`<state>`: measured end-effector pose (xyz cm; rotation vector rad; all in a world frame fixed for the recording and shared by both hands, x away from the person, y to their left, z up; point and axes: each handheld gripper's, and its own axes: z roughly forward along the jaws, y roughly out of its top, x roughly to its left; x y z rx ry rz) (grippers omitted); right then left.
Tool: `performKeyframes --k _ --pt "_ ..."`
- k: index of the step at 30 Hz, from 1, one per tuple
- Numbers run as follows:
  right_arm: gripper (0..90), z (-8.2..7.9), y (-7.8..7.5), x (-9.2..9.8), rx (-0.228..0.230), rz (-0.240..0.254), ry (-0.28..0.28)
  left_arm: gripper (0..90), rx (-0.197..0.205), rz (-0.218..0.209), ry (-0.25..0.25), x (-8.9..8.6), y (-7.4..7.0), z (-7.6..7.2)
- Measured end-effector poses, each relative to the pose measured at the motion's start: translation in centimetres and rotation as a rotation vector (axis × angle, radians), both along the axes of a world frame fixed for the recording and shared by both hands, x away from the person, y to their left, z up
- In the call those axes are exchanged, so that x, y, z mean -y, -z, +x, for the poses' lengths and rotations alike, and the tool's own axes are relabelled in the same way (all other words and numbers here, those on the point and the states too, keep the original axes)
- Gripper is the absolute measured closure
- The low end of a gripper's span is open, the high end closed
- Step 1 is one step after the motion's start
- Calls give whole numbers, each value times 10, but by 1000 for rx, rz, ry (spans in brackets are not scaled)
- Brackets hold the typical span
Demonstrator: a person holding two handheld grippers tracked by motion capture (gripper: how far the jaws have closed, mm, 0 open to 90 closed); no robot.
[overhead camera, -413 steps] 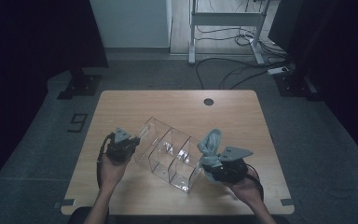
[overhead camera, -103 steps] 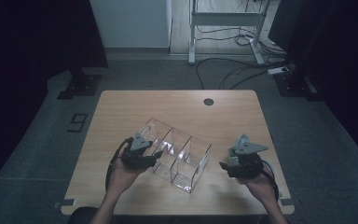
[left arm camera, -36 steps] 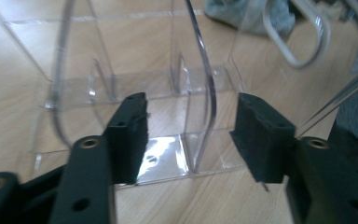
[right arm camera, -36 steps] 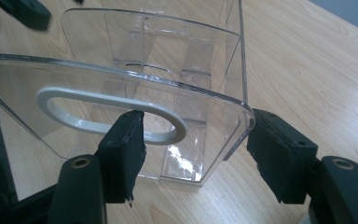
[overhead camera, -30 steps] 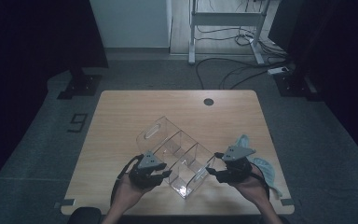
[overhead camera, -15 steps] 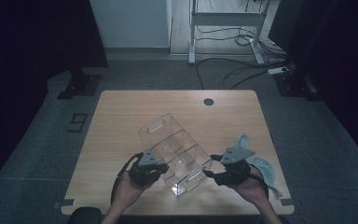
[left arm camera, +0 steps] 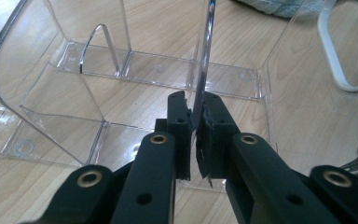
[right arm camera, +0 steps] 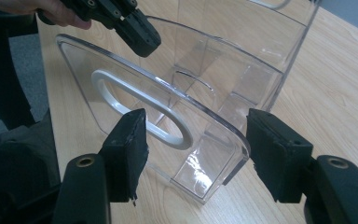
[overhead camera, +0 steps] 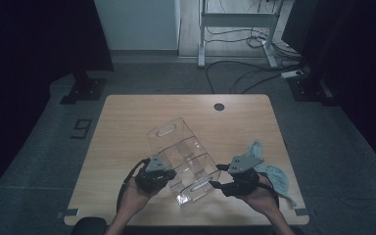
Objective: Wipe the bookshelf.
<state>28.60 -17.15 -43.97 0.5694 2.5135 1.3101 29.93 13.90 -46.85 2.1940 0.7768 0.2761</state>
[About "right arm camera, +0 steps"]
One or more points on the clear plastic organizer box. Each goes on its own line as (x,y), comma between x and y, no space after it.
(230,87)

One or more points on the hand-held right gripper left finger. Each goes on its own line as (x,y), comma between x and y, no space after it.
(126,155)

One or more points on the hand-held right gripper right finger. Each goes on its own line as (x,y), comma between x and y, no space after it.
(279,155)

